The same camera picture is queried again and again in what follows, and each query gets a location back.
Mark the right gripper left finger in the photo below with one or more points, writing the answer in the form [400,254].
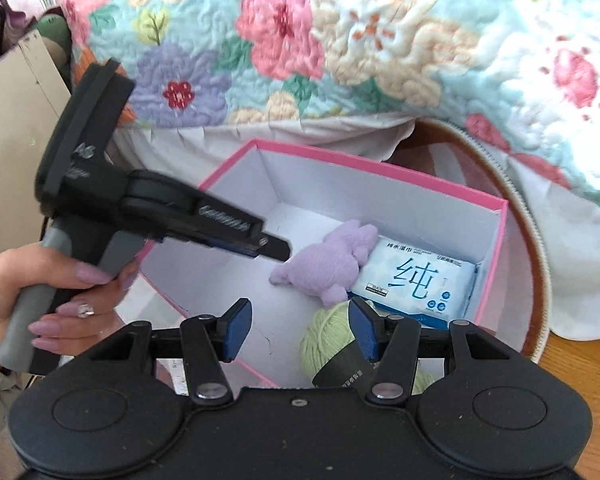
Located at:
[207,342]

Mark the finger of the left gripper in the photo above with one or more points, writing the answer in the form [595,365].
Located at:
[162,207]

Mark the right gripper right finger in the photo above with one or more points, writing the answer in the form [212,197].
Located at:
[392,343]

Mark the green yarn ball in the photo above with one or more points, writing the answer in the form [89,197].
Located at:
[329,354]

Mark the blue wet wipes pack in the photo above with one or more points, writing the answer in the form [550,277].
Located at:
[401,278]

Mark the purple plush toy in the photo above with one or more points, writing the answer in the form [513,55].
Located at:
[327,270]

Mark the person's left hand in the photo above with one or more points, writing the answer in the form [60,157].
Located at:
[57,303]

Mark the beige bedside cabinet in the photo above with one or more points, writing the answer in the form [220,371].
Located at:
[32,97]

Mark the grey pink checkered rug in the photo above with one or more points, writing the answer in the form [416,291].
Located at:
[488,223]

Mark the pink cardboard box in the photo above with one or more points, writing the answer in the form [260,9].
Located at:
[408,242]

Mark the clothes pile on cabinet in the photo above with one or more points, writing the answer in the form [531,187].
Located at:
[10,15]

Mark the white bed skirt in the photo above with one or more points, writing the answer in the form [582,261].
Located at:
[569,225]

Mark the floral quilted bedspread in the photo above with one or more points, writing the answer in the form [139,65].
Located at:
[522,75]

